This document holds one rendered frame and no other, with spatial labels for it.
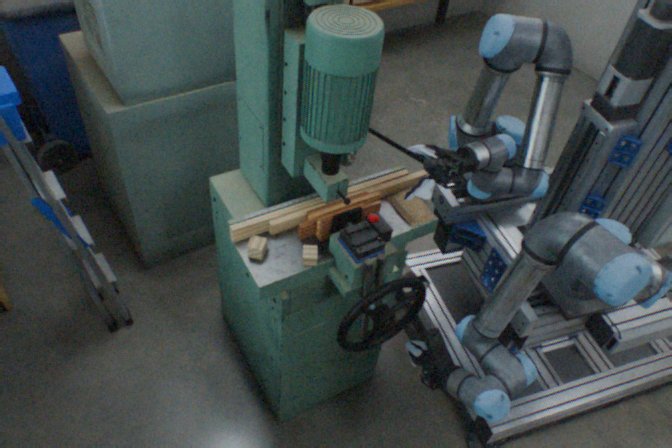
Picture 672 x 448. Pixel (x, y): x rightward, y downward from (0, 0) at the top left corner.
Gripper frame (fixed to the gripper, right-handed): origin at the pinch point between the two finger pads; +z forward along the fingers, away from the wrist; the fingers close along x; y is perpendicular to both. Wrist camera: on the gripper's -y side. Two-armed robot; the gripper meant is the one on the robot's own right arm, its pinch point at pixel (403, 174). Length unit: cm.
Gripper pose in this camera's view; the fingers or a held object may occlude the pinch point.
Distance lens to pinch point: 142.2
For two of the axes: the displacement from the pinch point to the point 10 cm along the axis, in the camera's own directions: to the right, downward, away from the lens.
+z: -8.6, 3.0, -4.1
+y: 5.1, 4.9, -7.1
